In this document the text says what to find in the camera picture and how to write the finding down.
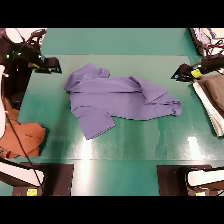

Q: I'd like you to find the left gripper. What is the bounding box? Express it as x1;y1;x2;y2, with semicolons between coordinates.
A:
34;56;63;75

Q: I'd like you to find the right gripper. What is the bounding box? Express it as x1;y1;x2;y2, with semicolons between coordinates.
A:
175;63;203;83

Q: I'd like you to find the purple T-shirt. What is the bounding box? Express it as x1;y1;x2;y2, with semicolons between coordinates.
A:
63;63;184;141

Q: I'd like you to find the grey-brown garment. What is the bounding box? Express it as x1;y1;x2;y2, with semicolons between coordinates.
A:
197;73;224;117

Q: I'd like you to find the heap of clothes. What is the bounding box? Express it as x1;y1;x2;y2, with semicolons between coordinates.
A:
189;28;224;57

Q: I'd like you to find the white garment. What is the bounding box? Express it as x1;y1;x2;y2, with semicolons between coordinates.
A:
192;81;224;138

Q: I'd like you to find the orange-brown garment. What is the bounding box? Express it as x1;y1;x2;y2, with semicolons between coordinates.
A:
0;99;47;160

